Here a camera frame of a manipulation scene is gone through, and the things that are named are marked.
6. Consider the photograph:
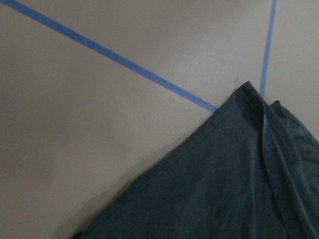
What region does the black graphic t-shirt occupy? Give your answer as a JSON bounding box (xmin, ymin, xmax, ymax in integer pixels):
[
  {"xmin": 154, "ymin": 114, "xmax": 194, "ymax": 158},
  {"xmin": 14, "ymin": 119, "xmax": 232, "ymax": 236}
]
[{"xmin": 75, "ymin": 82, "xmax": 319, "ymax": 239}]

